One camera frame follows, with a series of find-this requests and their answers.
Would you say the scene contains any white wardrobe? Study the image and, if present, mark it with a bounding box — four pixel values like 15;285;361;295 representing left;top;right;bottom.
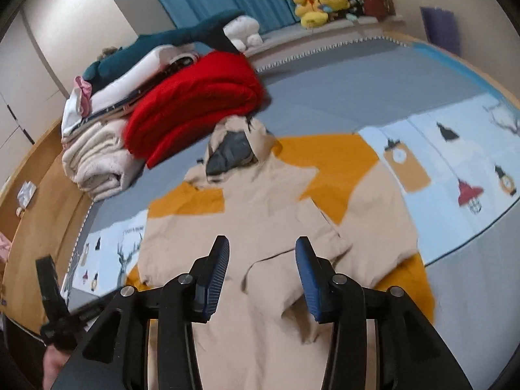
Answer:
0;0;137;179

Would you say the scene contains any dark teal hanging cloth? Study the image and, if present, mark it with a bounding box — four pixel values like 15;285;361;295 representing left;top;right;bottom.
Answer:
81;9;246;92

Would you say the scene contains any wooden bed frame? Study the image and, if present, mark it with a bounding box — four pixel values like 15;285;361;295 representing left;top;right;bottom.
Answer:
0;122;98;334

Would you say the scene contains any pink cloth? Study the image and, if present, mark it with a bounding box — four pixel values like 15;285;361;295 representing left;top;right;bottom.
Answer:
73;76;93;116

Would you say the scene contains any yellow plush toy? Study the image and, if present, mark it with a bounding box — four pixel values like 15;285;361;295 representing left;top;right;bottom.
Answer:
318;0;351;14
293;0;330;29

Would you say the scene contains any white hanging garment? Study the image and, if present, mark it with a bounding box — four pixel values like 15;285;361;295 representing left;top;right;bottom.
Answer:
61;45;201;139

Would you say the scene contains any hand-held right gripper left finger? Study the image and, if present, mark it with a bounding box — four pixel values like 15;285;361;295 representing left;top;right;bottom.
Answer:
53;235;230;390

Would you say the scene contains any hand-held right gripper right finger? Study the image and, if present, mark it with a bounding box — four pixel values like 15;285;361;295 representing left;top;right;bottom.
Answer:
295;236;474;390

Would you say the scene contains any white plush toy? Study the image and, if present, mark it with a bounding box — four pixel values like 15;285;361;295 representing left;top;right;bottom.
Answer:
223;15;264;53

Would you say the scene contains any person's left hand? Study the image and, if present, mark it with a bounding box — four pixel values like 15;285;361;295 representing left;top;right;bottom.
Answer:
43;347;74;390

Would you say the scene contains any purple cup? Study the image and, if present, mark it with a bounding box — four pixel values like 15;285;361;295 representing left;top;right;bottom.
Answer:
420;6;462;55

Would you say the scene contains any cream folded blanket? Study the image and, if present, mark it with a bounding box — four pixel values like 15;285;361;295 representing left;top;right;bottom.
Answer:
61;119;146;203

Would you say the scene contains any red folded blanket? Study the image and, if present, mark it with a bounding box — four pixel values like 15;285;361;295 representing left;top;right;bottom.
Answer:
123;51;269;170

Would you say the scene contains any beige and orange hoodie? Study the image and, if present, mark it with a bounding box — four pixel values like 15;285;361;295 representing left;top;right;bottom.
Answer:
127;116;437;390

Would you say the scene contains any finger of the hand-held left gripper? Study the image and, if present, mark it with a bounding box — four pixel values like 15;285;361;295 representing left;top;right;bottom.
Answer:
36;255;123;352

